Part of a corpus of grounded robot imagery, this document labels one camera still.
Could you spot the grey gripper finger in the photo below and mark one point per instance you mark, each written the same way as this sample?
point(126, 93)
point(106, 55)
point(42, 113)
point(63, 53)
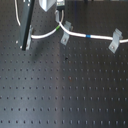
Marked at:
point(59, 16)

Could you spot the grey robot gripper body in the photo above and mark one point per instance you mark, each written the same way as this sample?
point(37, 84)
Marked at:
point(47, 4)

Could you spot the black metal post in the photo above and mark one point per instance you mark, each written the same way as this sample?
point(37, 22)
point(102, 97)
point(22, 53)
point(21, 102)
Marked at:
point(25, 22)

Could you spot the grey cable clip middle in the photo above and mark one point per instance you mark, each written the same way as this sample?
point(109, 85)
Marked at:
point(66, 36)

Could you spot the grey cable clip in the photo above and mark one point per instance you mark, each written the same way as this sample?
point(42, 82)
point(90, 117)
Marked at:
point(66, 36)
point(117, 36)

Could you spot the grey post base bracket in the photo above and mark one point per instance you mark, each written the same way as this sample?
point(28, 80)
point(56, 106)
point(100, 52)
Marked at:
point(27, 45)

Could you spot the grey cable clip right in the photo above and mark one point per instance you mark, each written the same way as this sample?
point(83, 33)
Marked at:
point(117, 36)

